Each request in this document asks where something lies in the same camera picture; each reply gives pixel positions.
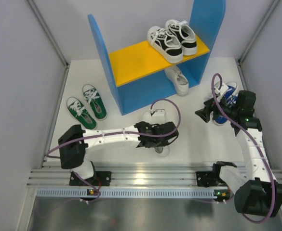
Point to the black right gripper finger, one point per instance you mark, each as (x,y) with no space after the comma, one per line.
(206,117)
(205,112)

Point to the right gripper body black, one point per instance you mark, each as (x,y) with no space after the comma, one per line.
(229,109)

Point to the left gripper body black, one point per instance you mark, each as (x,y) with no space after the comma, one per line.
(161,143)

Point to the green sneaker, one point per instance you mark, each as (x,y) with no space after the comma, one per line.
(80,113)
(95,101)

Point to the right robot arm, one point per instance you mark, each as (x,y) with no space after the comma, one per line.
(258,193)

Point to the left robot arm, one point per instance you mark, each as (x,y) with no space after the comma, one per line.
(76,143)

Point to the blue and yellow shoe shelf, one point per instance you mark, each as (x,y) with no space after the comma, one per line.
(135,74)

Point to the blue sneaker lower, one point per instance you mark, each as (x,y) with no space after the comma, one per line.
(219,120)

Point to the blue sneaker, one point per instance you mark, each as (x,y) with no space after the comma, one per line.
(231,96)
(219,120)

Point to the blue sneaker upper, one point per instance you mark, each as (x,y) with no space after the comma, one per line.
(231,96)

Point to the black white sneaker left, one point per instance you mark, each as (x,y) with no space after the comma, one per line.
(166,44)

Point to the black white sneaker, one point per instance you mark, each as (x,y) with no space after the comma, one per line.
(185,35)
(166,44)

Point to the black white sneaker right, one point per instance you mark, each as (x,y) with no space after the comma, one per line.
(185,35)

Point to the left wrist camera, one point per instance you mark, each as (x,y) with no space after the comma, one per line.
(158,116)

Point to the slotted cable duct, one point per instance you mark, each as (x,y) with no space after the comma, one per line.
(133,193)

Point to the aluminium mounting rail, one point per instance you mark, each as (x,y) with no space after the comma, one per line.
(129,172)

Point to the aluminium frame post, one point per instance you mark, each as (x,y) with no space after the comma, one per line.
(38,15)
(265,18)

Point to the left aluminium frame post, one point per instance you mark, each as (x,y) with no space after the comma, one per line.
(38,15)

